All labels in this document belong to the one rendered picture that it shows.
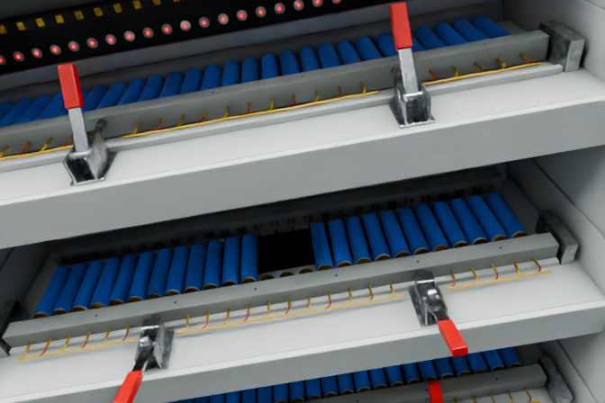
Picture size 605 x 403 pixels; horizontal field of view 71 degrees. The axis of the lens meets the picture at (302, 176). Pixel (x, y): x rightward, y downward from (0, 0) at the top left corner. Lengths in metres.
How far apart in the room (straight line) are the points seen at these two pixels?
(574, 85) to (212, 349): 0.39
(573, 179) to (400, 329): 0.22
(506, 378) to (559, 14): 0.40
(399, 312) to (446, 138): 0.18
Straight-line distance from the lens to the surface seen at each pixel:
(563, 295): 0.48
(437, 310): 0.41
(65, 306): 0.54
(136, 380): 0.42
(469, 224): 0.50
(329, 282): 0.43
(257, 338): 0.44
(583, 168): 0.47
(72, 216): 0.40
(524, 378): 0.60
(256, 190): 0.35
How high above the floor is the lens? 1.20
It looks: 18 degrees down
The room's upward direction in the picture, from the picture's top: 10 degrees counter-clockwise
